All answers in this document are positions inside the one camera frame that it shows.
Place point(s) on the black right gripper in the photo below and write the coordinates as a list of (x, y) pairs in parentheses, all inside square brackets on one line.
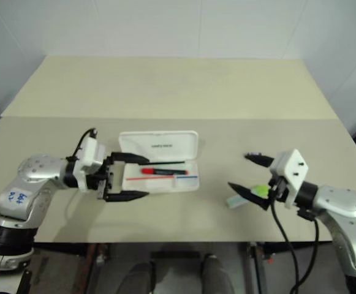
[(278, 190)]

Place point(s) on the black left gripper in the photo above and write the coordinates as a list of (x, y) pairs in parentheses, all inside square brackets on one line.
[(102, 180)]

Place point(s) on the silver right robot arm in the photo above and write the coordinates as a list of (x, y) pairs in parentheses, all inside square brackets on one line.
[(343, 208)]

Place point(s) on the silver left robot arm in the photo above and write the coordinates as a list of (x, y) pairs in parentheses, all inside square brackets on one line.
[(33, 171)]

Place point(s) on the red marker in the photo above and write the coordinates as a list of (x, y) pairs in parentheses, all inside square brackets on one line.
[(148, 171)]

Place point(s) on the purple marker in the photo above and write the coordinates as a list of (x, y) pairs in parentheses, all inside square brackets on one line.
[(255, 153)]

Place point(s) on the thin black marker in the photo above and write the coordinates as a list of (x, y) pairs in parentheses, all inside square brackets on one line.
[(168, 162)]

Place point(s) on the white hinged pencil case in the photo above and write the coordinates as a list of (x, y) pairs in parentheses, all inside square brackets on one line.
[(165, 147)]

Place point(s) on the dark rounded shape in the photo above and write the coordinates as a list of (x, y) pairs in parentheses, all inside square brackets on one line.
[(214, 275)]

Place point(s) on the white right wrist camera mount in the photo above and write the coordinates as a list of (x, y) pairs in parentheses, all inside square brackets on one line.
[(289, 171)]

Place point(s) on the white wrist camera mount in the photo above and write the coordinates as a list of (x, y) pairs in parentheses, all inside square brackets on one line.
[(89, 153), (289, 171)]

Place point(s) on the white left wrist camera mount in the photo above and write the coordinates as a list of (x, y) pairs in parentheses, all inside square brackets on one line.
[(89, 153)]

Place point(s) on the metal table leg frame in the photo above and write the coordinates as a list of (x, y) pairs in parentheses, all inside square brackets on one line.
[(96, 266), (259, 266)]

